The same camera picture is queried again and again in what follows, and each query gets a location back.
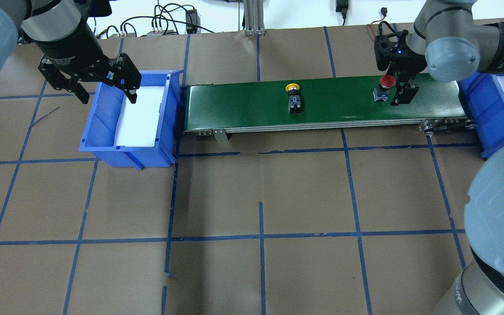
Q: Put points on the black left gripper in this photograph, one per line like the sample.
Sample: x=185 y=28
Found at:
x=73 y=47

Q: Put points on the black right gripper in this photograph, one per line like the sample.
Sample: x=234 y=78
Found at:
x=413 y=64

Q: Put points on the red push button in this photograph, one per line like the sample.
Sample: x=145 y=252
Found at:
x=382 y=91

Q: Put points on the yellow push button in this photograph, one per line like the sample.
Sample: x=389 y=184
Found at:
x=295 y=104

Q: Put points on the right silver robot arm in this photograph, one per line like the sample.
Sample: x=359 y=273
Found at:
x=445 y=40

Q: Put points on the green conveyor belt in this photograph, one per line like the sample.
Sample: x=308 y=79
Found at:
x=326 y=102

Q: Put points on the blue source bin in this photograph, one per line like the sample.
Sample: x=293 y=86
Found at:
x=99 y=132

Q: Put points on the white foam in source bin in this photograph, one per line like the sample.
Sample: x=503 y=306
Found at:
x=138 y=123

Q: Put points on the blue destination bin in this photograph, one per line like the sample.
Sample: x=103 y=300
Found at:
x=485 y=101

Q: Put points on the black power adapter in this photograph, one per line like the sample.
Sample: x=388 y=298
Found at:
x=192 y=21

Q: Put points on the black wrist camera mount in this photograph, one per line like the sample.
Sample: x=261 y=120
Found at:
x=390 y=48

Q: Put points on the aluminium frame post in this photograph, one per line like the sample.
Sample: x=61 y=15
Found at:
x=254 y=17

